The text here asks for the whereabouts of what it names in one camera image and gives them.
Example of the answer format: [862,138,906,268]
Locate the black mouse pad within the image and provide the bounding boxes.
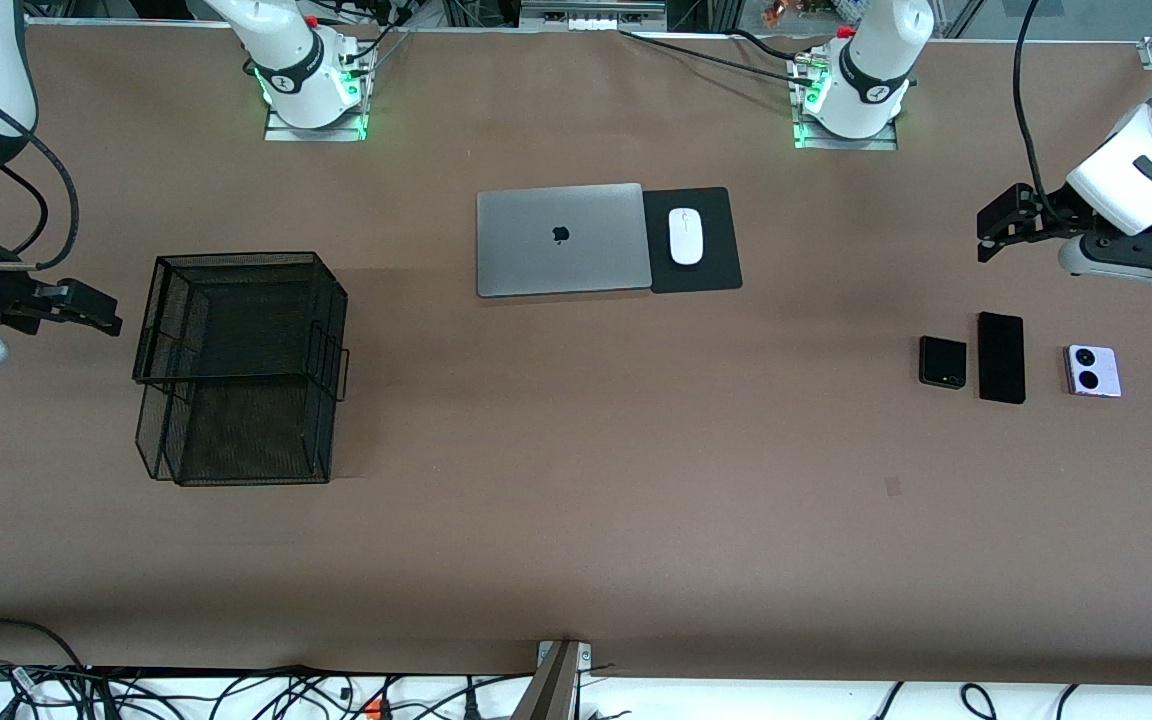
[642,186,744,295]

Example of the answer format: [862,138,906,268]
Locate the small black flip phone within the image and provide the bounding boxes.
[918,335,968,391]

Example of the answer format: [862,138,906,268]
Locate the black cable on table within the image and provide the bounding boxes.
[619,28,817,86]

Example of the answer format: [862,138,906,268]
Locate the silver closed laptop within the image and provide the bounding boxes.
[476,182,654,299]

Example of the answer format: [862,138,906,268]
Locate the grey metal pole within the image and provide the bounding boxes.
[511,643,582,720]

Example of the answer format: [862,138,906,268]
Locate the tangled black cables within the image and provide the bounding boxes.
[0,660,537,720]

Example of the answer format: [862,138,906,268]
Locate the long black smartphone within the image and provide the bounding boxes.
[977,311,1027,405]

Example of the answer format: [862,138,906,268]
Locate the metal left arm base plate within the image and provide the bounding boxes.
[793,115,900,152]

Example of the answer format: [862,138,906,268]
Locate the thick black cable loop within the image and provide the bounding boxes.
[0,617,89,673]

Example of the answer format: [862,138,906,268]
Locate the white computer mouse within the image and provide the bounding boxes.
[668,207,705,267]

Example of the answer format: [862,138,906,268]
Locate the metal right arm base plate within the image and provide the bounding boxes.
[264,100,369,143]

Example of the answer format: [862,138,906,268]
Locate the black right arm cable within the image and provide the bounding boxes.
[0,70,81,273]

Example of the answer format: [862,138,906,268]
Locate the grey power strip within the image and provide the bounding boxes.
[519,0,669,31]

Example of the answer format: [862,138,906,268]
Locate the black wire mesh basket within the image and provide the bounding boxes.
[132,251,351,488]

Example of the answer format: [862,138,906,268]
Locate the metal table edge bracket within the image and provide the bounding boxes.
[536,640,593,681]

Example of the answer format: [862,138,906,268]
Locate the lilac flip phone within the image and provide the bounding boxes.
[1064,344,1123,399]

